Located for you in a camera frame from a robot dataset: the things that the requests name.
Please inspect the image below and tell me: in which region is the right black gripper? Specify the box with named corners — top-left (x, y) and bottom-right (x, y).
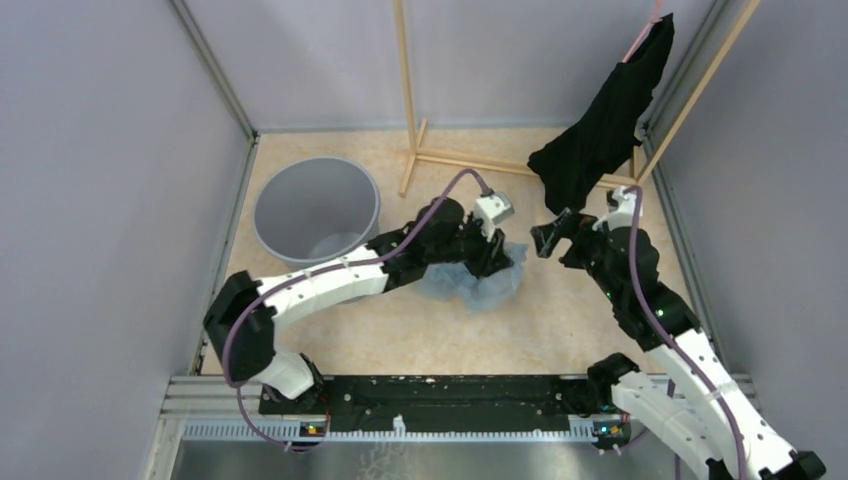
top-left (531, 207), bottom-right (625, 304)

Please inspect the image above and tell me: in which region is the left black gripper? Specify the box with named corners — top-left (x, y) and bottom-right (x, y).
top-left (427, 212), bottom-right (515, 281)

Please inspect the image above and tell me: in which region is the light blue trash bag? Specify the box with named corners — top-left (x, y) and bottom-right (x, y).
top-left (414, 242), bottom-right (528, 312)

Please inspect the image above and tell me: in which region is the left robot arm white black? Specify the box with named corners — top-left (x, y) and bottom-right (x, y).
top-left (203, 192), bottom-right (514, 414)

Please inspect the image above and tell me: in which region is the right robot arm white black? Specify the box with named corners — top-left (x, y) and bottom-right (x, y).
top-left (531, 209), bottom-right (827, 479)

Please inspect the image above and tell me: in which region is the grey plastic trash bin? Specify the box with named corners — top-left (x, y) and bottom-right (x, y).
top-left (252, 156), bottom-right (381, 271)

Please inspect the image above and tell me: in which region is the wooden clothes rack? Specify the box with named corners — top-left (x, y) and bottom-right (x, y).
top-left (392, 1), bottom-right (760, 197)

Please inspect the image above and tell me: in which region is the black hanging garment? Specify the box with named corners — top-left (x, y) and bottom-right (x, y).
top-left (527, 13), bottom-right (675, 214)

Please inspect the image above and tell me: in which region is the pink clothes hanger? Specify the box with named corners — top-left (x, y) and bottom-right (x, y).
top-left (621, 0), bottom-right (664, 63)

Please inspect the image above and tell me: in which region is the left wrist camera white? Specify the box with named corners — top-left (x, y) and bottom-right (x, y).
top-left (472, 191), bottom-right (514, 242)

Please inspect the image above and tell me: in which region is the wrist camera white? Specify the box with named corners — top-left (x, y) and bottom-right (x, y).
top-left (592, 185), bottom-right (643, 232)
top-left (472, 191), bottom-right (514, 242)

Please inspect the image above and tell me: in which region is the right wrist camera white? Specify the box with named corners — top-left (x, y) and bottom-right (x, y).
top-left (592, 185), bottom-right (643, 232)

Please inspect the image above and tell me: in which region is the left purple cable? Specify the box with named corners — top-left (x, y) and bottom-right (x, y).
top-left (221, 168), bottom-right (493, 453)

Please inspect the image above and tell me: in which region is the purple cable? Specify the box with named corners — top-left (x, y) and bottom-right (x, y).
top-left (619, 185), bottom-right (750, 480)
top-left (221, 168), bottom-right (493, 453)

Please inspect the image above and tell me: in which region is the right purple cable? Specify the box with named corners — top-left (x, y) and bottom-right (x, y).
top-left (619, 185), bottom-right (750, 480)

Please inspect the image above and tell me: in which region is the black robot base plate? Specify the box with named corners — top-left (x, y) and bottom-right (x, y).
top-left (258, 375), bottom-right (633, 439)

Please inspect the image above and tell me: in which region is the white slotted cable duct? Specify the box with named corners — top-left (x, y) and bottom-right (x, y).
top-left (182, 417), bottom-right (613, 443)

